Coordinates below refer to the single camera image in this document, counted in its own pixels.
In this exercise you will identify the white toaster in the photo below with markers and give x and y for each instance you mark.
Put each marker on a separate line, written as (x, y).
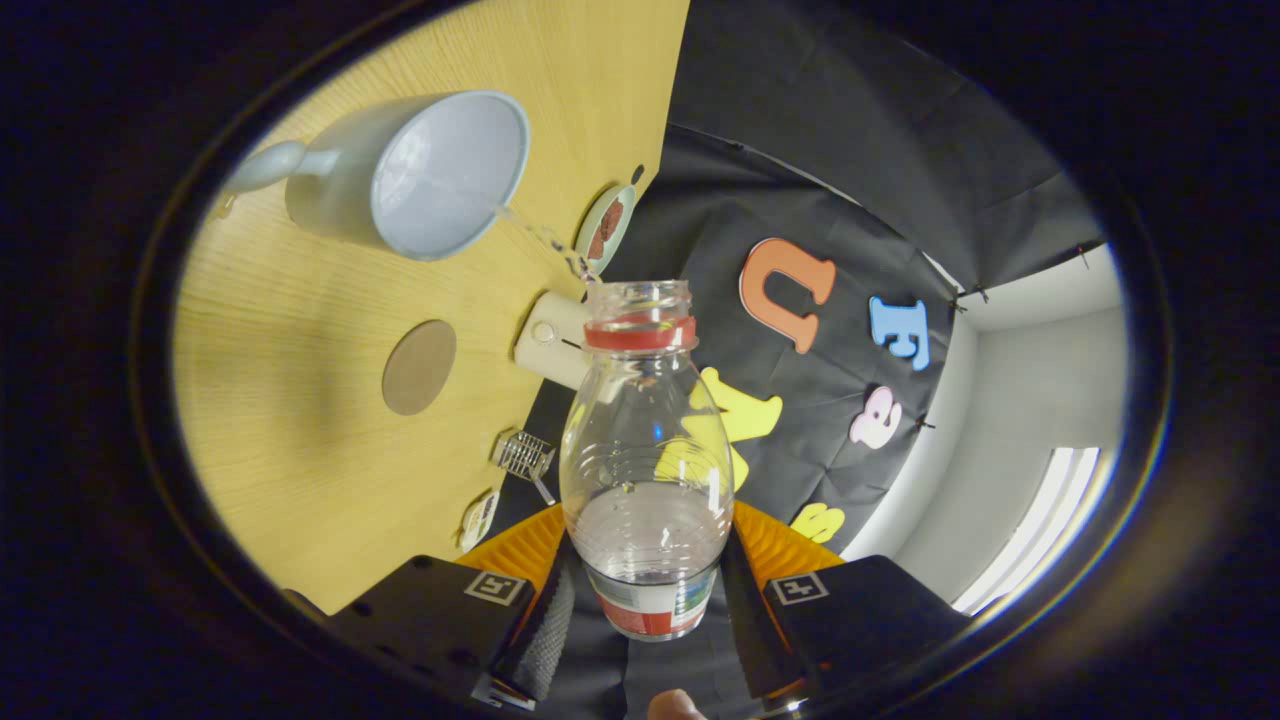
(548, 345)

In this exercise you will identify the pale green plate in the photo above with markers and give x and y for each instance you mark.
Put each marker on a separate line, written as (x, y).
(592, 222)

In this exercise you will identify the wooden table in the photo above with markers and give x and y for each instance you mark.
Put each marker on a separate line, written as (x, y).
(300, 450)

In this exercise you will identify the brown meat piece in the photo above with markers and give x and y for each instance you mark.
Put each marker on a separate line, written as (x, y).
(613, 217)
(598, 245)

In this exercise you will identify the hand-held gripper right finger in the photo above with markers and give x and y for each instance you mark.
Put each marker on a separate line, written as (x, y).
(750, 630)

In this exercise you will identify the white cup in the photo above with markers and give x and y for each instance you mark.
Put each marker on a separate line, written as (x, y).
(340, 185)

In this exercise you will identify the white divided dish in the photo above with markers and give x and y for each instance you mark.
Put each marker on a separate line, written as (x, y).
(480, 520)

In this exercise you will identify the large ceiling light panel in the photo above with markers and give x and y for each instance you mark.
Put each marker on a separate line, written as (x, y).
(1040, 525)

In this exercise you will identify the clear juice bottle red label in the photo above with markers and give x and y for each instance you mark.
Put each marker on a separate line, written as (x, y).
(648, 440)

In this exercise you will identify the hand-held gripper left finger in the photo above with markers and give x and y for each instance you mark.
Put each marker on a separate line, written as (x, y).
(545, 640)

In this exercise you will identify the round brown coaster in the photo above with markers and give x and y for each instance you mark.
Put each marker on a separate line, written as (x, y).
(418, 368)

